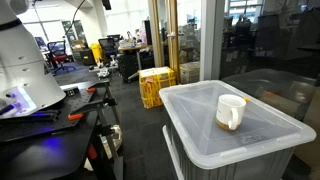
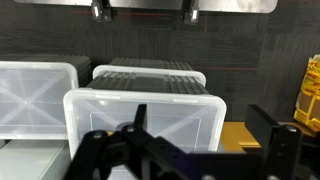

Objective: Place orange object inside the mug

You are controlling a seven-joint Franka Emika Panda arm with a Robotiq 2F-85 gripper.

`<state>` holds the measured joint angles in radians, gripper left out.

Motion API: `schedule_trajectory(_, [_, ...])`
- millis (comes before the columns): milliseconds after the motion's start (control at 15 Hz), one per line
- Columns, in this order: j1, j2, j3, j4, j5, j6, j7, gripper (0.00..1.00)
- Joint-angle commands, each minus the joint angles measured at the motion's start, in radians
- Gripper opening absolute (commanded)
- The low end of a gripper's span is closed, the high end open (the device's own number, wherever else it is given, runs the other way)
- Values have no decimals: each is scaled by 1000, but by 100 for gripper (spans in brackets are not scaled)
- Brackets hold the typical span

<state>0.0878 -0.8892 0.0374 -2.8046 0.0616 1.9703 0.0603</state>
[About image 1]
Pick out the white ceramic mug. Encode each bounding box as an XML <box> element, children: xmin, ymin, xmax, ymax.
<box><xmin>215</xmin><ymin>93</ymin><xmax>247</xmax><ymax>132</ymax></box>

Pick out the plain cardboard box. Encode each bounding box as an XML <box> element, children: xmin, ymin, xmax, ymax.
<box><xmin>179</xmin><ymin>61</ymin><xmax>201</xmax><ymax>85</ymax></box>

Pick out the black crate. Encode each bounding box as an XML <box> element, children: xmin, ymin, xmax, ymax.
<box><xmin>118</xmin><ymin>53</ymin><xmax>141</xmax><ymax>84</ymax></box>

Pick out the translucent plastic storage bin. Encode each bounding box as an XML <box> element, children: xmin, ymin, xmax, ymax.
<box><xmin>158</xmin><ymin>79</ymin><xmax>317</xmax><ymax>170</ymax></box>

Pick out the round wooden desk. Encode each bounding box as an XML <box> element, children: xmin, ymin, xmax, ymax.
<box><xmin>117</xmin><ymin>43</ymin><xmax>154</xmax><ymax>81</ymax></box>

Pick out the small white machine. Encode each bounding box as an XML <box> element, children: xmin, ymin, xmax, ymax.
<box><xmin>88</xmin><ymin>56</ymin><xmax>119</xmax><ymax>79</ymax></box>

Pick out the black mesh office chair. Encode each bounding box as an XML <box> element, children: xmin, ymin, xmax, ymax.
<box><xmin>97</xmin><ymin>37</ymin><xmax>120</xmax><ymax>66</ymax></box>

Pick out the yellow waste bin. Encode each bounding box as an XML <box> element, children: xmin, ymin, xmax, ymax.
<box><xmin>90</xmin><ymin>42</ymin><xmax>104</xmax><ymax>64</ymax></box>

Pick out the black cabinet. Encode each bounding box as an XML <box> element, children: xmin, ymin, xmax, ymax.
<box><xmin>78</xmin><ymin>48</ymin><xmax>98</xmax><ymax>67</ymax></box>

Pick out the black perforated breadboard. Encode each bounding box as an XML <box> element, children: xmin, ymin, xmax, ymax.
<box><xmin>0</xmin><ymin>87</ymin><xmax>98</xmax><ymax>143</ymax></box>

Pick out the red office chair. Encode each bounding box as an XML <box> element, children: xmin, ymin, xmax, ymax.
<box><xmin>45</xmin><ymin>40</ymin><xmax>77</xmax><ymax>76</ymax></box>

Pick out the clear plastic storage bin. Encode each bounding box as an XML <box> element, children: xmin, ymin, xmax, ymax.
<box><xmin>162</xmin><ymin>116</ymin><xmax>296</xmax><ymax>180</ymax></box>

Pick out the black workbench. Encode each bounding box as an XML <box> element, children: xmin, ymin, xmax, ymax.
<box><xmin>0</xmin><ymin>78</ymin><xmax>124</xmax><ymax>180</ymax></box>

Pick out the yellow strapped box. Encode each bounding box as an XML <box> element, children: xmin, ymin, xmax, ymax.
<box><xmin>138</xmin><ymin>66</ymin><xmax>177</xmax><ymax>110</ymax></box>

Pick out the golden wooden post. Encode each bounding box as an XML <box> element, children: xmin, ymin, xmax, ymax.
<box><xmin>165</xmin><ymin>0</ymin><xmax>181</xmax><ymax>84</ymax></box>
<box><xmin>147</xmin><ymin>0</ymin><xmax>165</xmax><ymax>68</ymax></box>

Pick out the orange-handled black clamp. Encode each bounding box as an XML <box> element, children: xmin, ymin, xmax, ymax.
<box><xmin>67</xmin><ymin>96</ymin><xmax>118</xmax><ymax>122</ymax></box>
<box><xmin>61</xmin><ymin>79</ymin><xmax>111</xmax><ymax>98</ymax></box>

